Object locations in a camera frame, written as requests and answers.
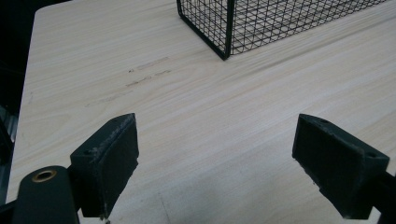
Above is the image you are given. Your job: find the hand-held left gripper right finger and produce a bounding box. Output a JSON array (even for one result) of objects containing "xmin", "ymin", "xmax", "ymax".
[{"xmin": 291, "ymin": 113, "xmax": 390, "ymax": 220}]

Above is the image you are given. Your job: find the black wire mesh basket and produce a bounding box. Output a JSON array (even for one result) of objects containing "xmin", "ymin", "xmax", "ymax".
[{"xmin": 176, "ymin": 0, "xmax": 389, "ymax": 62}]

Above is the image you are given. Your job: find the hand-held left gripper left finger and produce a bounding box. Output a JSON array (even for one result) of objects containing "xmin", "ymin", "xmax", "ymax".
[{"xmin": 69, "ymin": 112, "xmax": 140, "ymax": 220}]

